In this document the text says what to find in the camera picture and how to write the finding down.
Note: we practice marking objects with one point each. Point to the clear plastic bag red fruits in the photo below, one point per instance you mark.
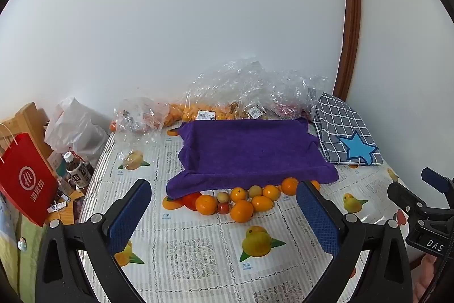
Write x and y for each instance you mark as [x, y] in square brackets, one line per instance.
[294, 97]

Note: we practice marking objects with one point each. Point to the small orange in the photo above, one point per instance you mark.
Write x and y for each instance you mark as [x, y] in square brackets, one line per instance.
[271, 192]
[238, 194]
[263, 203]

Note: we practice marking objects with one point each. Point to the small peach-coloured fruit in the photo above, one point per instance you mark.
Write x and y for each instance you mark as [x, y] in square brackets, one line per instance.
[222, 197]

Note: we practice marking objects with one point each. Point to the wooden chair frame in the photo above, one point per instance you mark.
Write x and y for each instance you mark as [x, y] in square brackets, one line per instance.
[26, 118]

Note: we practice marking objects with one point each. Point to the small red fruit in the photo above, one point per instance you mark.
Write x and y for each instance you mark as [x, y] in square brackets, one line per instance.
[223, 208]

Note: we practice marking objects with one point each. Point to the dark tea bottle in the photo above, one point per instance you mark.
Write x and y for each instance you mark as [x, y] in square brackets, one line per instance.
[78, 173]

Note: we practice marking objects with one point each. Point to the crumpled clear plastic bag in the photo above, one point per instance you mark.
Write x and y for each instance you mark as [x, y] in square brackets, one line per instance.
[138, 116]

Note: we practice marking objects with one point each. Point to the brown wooden door frame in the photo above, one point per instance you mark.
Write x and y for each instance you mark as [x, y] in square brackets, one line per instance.
[351, 12]

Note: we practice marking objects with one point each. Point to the clear plastic bag brown fruits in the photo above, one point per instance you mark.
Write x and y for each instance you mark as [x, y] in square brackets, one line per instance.
[250, 93]

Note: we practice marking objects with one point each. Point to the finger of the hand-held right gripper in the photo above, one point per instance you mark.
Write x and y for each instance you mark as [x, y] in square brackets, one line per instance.
[404, 198]
[438, 180]

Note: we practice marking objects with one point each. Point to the grey checkered cloth blue star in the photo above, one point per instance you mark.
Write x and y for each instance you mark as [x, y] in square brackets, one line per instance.
[340, 125]

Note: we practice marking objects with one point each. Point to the large orange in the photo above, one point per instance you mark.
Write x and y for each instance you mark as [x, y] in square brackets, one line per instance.
[290, 186]
[242, 211]
[206, 205]

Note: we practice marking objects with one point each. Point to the small yellowish fruit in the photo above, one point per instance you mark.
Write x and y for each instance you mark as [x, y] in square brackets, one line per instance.
[255, 191]

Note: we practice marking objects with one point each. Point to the green blanket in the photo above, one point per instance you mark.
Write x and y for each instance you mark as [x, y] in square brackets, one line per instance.
[21, 264]

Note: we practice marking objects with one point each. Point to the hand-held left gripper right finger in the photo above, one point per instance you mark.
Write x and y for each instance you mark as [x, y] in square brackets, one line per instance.
[317, 214]

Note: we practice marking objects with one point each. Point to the person's right hand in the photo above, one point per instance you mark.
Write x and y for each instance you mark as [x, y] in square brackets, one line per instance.
[425, 281]

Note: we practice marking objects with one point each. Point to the clear plastic bag of oranges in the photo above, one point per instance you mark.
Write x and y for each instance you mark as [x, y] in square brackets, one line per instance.
[198, 104]

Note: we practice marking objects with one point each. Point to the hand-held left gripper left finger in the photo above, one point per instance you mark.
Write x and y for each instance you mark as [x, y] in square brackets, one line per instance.
[129, 214]

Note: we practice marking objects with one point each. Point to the red tomato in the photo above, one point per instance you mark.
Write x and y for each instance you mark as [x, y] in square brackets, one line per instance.
[190, 202]

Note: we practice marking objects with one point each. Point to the clear plastic bottle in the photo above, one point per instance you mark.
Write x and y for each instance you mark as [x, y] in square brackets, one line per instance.
[64, 186]

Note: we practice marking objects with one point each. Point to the white plastic bag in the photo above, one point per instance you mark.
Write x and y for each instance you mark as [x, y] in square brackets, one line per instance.
[76, 125]

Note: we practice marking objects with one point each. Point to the purple towel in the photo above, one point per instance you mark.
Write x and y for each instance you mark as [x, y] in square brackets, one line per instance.
[248, 150]

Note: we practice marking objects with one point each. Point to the red paper bag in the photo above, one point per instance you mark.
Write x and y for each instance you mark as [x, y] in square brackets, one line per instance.
[24, 178]

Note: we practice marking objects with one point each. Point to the fruit-printed tablecloth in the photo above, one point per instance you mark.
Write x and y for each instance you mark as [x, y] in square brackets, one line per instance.
[198, 253]

